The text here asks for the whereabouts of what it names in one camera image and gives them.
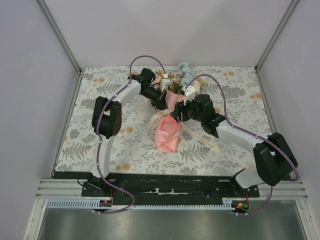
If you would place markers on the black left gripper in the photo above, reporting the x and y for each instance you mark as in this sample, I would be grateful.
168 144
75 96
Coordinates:
160 103

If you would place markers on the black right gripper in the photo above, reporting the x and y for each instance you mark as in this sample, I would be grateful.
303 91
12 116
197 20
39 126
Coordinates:
180 108

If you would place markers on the cream ribbon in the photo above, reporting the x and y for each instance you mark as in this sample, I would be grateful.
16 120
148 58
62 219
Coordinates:
154 120

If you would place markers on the pink fake rose stem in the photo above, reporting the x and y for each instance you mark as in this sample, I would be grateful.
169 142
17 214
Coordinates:
176 86

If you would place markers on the orange fake rose stem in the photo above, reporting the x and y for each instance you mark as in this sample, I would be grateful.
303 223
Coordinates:
161 75

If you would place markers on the pink wrapping paper sheet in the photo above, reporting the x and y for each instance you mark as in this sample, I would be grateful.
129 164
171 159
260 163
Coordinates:
167 131

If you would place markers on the blue fake hydrangea stem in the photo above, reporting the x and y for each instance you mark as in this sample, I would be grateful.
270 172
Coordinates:
187 73

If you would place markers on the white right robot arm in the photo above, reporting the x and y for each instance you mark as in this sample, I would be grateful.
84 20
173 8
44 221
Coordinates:
274 160

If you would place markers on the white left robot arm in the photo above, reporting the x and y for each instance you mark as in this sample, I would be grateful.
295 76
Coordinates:
107 114

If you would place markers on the floral patterned table mat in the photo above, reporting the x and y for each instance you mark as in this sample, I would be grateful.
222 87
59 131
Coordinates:
234 91

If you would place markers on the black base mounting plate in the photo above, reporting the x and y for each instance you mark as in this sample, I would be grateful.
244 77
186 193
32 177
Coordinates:
127 188

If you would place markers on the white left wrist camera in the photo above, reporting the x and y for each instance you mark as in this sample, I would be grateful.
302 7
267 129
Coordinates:
165 82

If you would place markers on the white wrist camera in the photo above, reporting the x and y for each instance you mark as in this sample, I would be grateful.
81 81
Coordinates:
165 82
189 94

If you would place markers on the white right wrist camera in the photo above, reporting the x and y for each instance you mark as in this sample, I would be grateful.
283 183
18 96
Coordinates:
189 94

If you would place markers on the white slotted cable duct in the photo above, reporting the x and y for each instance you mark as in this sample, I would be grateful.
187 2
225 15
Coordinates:
97 204

